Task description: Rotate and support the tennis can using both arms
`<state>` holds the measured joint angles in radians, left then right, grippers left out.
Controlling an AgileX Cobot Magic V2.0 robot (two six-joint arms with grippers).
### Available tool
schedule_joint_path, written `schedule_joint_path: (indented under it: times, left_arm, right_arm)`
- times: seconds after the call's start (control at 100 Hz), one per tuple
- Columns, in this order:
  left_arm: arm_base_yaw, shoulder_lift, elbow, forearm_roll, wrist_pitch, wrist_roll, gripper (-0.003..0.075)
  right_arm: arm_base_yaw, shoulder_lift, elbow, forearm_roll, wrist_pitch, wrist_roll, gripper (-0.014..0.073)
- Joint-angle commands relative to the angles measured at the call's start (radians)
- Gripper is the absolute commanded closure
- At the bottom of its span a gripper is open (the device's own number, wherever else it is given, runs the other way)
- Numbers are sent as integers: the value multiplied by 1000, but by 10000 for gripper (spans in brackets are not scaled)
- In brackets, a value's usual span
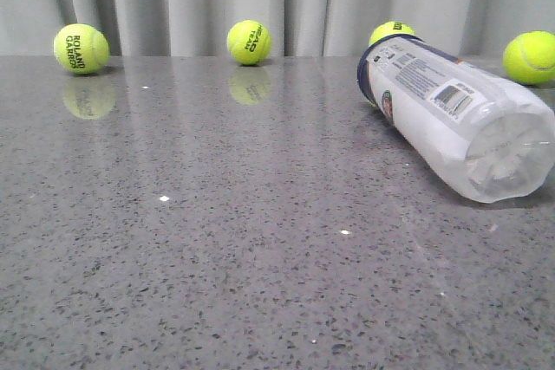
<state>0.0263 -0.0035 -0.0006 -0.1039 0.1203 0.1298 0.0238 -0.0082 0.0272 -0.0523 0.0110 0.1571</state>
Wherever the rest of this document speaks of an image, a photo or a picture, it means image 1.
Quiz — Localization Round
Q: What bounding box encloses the white blue tennis ball can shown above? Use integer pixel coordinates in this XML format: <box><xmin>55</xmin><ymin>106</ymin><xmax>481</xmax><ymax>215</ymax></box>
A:
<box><xmin>357</xmin><ymin>34</ymin><xmax>554</xmax><ymax>203</ymax></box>

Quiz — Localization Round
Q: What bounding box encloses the Head Team tennis ball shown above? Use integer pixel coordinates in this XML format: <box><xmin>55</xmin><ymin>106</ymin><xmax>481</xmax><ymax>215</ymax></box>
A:
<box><xmin>226</xmin><ymin>20</ymin><xmax>271</xmax><ymax>66</ymax></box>

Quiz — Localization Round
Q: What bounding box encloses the Wilson tennis ball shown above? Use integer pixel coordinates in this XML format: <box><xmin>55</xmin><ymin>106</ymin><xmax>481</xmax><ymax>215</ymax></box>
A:
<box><xmin>369</xmin><ymin>21</ymin><xmax>415</xmax><ymax>46</ymax></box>

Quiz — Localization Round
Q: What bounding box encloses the Roland Garros tennis ball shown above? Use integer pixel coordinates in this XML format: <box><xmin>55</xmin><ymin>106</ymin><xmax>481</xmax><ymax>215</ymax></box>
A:
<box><xmin>53</xmin><ymin>23</ymin><xmax>110</xmax><ymax>75</ymax></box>

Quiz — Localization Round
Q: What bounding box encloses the plain yellow tennis ball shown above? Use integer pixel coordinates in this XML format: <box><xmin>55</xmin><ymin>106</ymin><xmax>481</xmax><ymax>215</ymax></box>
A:
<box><xmin>502</xmin><ymin>30</ymin><xmax>554</xmax><ymax>85</ymax></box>

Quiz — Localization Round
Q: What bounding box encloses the grey pleated curtain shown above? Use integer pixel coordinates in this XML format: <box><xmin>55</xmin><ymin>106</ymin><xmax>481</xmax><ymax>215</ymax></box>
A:
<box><xmin>0</xmin><ymin>0</ymin><xmax>555</xmax><ymax>58</ymax></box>

